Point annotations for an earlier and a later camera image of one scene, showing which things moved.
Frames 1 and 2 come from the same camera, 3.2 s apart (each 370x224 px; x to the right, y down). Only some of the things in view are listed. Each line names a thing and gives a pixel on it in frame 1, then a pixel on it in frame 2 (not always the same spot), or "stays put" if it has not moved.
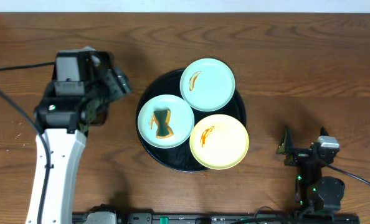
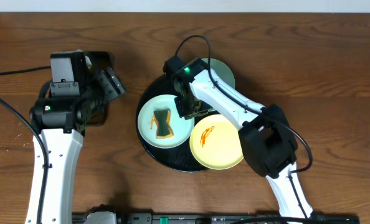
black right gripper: x=287 y=146 -> x=183 y=112
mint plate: x=181 y=121 stays put
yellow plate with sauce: x=219 y=142 stays put
